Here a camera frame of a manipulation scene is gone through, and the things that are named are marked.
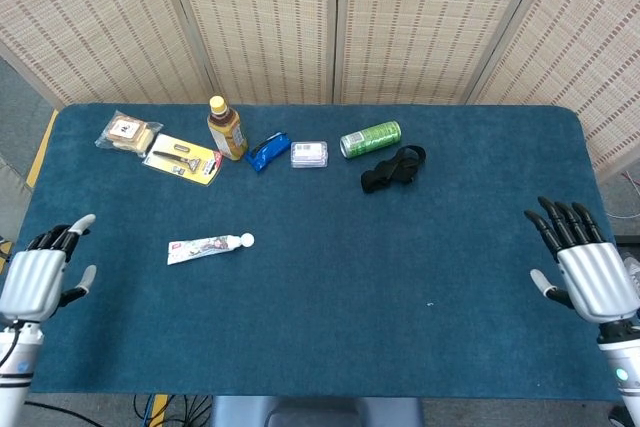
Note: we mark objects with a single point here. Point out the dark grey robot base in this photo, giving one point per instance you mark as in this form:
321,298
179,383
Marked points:
320,412

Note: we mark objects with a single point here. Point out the bagged bread slices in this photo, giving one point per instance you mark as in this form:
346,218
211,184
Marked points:
125,132

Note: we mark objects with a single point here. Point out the yellow-capped tea bottle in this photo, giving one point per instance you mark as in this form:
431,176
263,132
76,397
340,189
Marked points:
227,134

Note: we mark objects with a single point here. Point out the woven bamboo screen panel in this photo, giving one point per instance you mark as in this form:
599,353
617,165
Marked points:
260,22
100,22
590,47
425,22

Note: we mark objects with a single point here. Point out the blue snack packet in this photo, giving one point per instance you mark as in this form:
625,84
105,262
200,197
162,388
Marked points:
265,152

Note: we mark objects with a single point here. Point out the white floral toothpaste tube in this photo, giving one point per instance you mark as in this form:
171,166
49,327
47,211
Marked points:
200,249

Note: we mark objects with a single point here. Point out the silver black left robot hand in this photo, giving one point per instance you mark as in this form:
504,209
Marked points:
32,282

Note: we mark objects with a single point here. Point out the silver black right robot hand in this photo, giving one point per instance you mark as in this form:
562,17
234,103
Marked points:
595,277

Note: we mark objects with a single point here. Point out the small white box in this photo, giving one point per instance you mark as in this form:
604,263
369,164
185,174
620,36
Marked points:
309,154

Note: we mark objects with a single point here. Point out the razor on yellow card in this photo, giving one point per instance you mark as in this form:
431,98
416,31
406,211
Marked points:
182,159

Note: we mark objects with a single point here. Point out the green drink can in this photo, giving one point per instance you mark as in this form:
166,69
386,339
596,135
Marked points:
370,139

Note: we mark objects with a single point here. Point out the grey white sneaker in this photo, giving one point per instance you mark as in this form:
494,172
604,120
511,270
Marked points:
634,267

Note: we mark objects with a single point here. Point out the blue table cover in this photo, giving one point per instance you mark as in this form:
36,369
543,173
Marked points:
375,272

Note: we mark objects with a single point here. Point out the grey padded furniture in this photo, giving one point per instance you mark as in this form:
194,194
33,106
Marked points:
12,197

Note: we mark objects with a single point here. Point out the yellow floor tape strip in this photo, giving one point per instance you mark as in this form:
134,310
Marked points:
160,409
42,147

